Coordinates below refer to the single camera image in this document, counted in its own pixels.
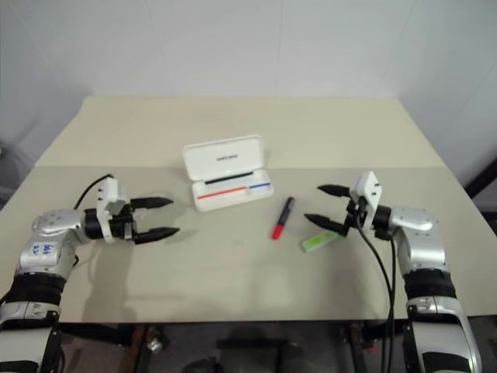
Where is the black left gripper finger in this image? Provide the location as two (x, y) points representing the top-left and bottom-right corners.
(134, 227), (181, 246)
(130, 197), (175, 213)

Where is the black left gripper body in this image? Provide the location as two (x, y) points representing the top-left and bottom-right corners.
(109, 204), (139, 242)

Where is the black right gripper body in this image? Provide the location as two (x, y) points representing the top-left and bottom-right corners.
(343, 195), (370, 238)

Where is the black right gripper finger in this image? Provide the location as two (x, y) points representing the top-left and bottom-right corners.
(303, 213), (349, 236)
(317, 183), (353, 198)

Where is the green eraser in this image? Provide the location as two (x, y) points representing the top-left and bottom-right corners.
(300, 229), (337, 254)

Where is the black marker with red cap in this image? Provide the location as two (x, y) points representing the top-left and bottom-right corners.
(269, 197), (297, 241)

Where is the white plastic pencil case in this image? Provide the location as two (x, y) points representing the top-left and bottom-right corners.
(182, 134), (276, 213)

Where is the red and blue pencil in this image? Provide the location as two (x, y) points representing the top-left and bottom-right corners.
(196, 182), (271, 200)

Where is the thin black pen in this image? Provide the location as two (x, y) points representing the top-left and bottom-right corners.
(204, 172), (254, 185)

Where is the black metal stand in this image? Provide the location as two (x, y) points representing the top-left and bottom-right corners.
(464, 142), (497, 239)

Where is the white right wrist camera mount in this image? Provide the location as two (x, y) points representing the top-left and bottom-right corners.
(349, 170), (384, 231)

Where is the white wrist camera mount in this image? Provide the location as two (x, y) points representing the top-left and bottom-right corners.
(95, 177), (130, 244)
(349, 170), (384, 231)

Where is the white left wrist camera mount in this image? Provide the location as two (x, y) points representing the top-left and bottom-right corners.
(95, 177), (130, 244)

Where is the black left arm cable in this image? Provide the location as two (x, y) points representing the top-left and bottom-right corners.
(73, 173), (114, 211)

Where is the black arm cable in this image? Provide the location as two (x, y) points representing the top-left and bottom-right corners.
(356, 197), (398, 373)
(73, 173), (114, 211)

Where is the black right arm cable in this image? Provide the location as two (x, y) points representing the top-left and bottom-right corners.
(356, 197), (398, 373)

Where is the black table frame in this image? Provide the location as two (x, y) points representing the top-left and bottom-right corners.
(54, 320), (411, 373)

